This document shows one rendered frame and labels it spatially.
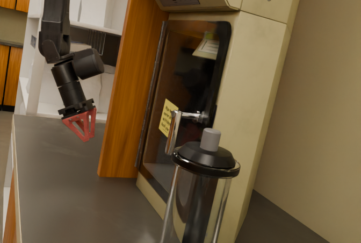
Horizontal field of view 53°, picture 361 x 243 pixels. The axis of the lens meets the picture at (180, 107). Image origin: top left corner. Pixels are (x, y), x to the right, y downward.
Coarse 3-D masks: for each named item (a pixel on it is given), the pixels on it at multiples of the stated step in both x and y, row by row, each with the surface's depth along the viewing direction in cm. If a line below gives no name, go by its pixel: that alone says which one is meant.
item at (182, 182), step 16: (176, 176) 55; (192, 176) 53; (208, 176) 51; (176, 192) 54; (192, 192) 53; (208, 192) 53; (224, 192) 54; (176, 208) 54; (192, 208) 53; (208, 208) 53; (224, 208) 56; (176, 224) 54; (192, 224) 53; (208, 224) 54; (160, 240) 57; (176, 240) 54; (192, 240) 54; (208, 240) 54
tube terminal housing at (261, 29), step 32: (256, 0) 65; (288, 0) 68; (256, 32) 67; (288, 32) 79; (256, 64) 68; (224, 96) 67; (256, 96) 70; (224, 128) 68; (256, 128) 72; (256, 160) 81; (224, 224) 74
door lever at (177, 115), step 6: (174, 114) 68; (180, 114) 69; (186, 114) 70; (192, 114) 70; (198, 114) 70; (174, 120) 69; (180, 120) 69; (192, 120) 72; (174, 126) 69; (174, 132) 69; (168, 138) 70; (174, 138) 69; (168, 144) 70; (174, 144) 70; (168, 150) 70
